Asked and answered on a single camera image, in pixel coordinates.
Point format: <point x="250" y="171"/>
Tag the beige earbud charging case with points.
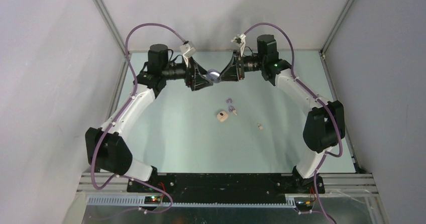
<point x="222" y="116"/>

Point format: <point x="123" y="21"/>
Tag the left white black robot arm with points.
<point x="106" y="145"/>

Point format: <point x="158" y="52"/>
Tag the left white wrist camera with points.
<point x="187" y="50"/>

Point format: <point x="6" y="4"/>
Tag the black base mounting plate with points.
<point x="228" y="187"/>

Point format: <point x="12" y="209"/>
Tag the grey slotted cable duct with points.
<point x="146" y="201"/>

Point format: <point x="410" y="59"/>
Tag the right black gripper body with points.
<point x="239" y="60"/>

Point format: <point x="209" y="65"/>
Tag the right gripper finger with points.
<point x="230" y="67"/>
<point x="227" y="77"/>

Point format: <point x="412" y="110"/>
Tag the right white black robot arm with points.
<point x="324" y="128"/>

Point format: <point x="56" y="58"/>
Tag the aluminium frame rail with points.
<point x="336" y="185"/>

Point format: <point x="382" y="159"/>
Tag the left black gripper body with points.
<point x="190" y="80"/>

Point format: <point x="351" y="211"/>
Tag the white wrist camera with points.
<point x="187" y="50"/>
<point x="240" y="40"/>

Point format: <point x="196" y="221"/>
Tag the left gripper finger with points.
<point x="201" y="83"/>
<point x="198" y="70"/>

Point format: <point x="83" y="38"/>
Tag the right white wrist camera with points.
<point x="240" y="40"/>

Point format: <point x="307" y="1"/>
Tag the purple earbud charging case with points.
<point x="213" y="75"/>

